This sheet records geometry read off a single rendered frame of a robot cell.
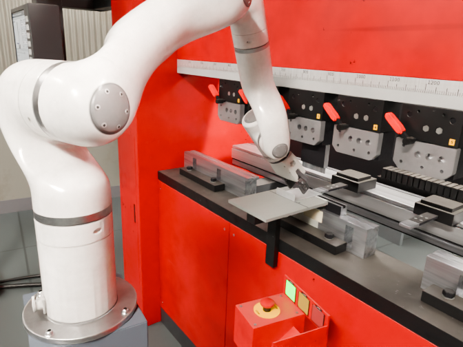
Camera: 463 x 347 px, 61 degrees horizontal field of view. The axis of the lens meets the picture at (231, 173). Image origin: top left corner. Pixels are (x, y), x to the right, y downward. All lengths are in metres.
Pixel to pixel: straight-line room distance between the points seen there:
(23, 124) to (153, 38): 0.25
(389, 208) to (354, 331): 0.46
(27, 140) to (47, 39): 1.22
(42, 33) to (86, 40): 2.02
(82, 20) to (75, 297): 3.33
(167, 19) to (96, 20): 3.17
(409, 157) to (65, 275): 0.82
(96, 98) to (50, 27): 1.33
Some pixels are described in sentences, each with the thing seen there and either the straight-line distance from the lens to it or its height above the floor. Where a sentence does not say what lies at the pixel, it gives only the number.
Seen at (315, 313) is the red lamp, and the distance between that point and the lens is 1.09.
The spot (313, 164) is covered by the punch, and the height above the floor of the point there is 1.10.
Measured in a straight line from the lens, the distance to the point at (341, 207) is 1.27.
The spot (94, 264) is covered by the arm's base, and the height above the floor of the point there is 1.11.
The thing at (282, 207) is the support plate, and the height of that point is 1.00.
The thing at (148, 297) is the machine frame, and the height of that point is 0.18.
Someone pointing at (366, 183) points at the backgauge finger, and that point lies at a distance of 1.49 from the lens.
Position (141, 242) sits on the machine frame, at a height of 0.51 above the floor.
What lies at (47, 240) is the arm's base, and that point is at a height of 1.16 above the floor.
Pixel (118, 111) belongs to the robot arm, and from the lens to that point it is 0.57.
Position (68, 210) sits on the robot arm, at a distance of 0.64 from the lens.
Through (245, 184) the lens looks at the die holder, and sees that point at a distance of 1.58.
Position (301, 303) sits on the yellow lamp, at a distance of 1.13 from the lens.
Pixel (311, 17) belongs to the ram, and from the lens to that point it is 1.29.
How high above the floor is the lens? 1.45
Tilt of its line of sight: 17 degrees down
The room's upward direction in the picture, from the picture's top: 2 degrees clockwise
